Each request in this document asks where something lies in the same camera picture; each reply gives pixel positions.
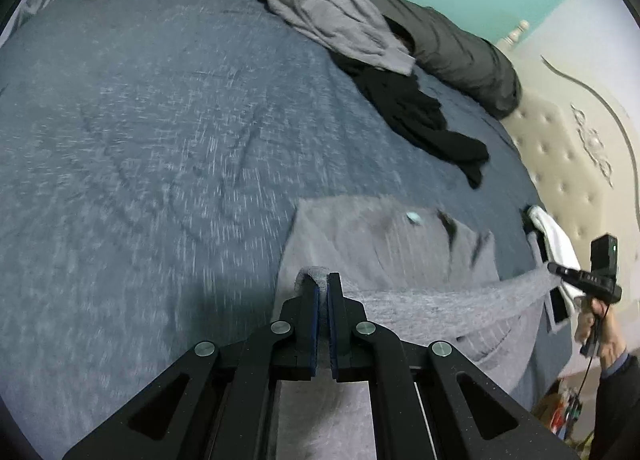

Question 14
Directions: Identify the light grey crumpled garment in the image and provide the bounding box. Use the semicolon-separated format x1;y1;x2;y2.
260;0;416;75

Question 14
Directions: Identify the blue heathered bedspread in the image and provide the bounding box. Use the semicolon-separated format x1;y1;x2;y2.
0;0;573;460

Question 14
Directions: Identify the white garment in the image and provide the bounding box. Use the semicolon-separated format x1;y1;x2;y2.
522;205;586;326

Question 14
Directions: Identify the person's right hand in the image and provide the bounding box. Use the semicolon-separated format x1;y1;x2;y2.
574;297;626;367

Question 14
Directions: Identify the black crumpled garment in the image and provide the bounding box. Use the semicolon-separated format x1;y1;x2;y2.
332;58;490;189

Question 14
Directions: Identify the black cable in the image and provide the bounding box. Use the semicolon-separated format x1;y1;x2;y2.
562;303;610;443

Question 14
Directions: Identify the grey knit sweater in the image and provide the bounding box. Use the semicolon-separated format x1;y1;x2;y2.
272;195;576;460

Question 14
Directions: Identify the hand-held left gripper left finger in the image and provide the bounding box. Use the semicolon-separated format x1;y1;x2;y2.
62;285;321;460

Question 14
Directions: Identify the dark grey rolled duvet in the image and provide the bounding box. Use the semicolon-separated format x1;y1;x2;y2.
82;0;522;120

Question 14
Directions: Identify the colourful floor clutter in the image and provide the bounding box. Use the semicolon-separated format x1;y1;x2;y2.
532;375;592;441

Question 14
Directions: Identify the pale grey bed sheet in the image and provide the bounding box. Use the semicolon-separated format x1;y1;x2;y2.
0;0;68;46

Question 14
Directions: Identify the person's right forearm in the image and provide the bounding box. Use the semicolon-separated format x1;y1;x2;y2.
589;347;640;460

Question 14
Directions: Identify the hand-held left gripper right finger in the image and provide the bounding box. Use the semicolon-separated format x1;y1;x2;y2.
327;273;581;460

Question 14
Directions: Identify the beige tufted headboard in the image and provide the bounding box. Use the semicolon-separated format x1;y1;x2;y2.
495;20;640;321

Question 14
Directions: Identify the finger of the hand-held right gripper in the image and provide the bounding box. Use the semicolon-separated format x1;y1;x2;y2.
547;263;591;287

